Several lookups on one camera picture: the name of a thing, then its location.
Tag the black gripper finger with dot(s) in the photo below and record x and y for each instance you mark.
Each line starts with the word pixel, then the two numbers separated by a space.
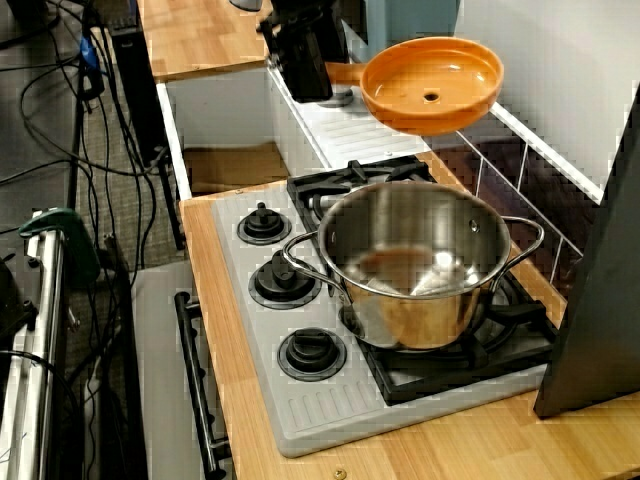
pixel 307 70

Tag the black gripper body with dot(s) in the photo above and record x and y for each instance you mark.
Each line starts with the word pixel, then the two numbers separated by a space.
pixel 305 20

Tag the orange plastic toy pan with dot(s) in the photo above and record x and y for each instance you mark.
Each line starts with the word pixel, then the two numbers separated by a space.
pixel 430 115

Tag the teal robot base box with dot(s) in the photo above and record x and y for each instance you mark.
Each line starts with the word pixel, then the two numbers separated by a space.
pixel 415 20

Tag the white toy sink basin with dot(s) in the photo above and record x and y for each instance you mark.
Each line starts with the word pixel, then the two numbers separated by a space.
pixel 225 110

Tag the brown cardboard sheet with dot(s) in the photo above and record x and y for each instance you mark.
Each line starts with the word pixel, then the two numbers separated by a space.
pixel 230 170

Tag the black stove knob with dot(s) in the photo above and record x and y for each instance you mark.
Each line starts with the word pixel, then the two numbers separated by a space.
pixel 282 282
pixel 262 225
pixel 310 355

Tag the black tower case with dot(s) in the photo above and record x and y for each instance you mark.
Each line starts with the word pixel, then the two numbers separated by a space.
pixel 135 90

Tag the black metal stand leg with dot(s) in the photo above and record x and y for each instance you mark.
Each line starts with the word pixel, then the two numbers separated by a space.
pixel 172 210

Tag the stainless steel pot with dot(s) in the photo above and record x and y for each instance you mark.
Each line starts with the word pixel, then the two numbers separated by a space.
pixel 410 315

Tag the green clamp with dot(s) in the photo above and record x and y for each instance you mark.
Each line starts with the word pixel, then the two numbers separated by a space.
pixel 75 240

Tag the white toy oven door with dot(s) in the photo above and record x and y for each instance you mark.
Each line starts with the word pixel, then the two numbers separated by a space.
pixel 160 350

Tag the grey toy stove panel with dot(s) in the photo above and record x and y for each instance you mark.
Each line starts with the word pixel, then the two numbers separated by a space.
pixel 325 410

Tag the black side panel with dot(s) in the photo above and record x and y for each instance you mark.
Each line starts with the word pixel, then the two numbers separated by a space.
pixel 600 300

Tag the black device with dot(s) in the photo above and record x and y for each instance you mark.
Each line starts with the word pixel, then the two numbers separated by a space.
pixel 12 300

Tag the aluminium frame rail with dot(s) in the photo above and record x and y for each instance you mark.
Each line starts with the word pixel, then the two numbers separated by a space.
pixel 35 350

